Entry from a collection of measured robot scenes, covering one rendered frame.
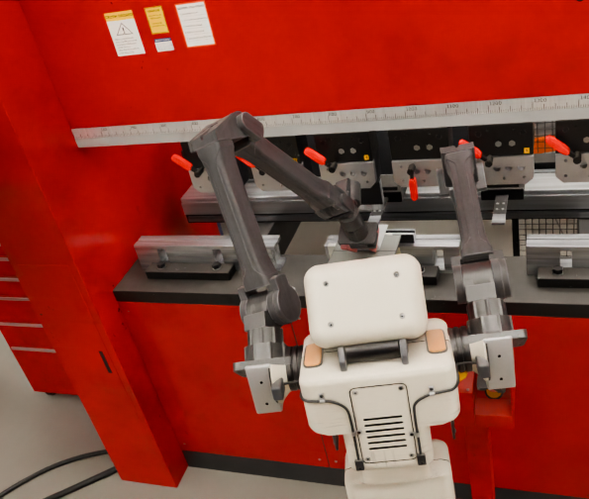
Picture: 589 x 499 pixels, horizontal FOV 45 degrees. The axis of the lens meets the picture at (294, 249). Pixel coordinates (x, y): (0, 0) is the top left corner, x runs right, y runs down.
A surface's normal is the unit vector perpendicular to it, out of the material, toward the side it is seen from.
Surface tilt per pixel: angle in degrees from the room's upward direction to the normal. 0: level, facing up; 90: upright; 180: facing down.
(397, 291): 48
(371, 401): 82
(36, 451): 0
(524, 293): 0
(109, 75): 90
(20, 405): 0
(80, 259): 90
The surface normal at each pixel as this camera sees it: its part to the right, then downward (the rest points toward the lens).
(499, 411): -0.20, -0.82
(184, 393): -0.29, 0.58
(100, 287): 0.93, 0.00
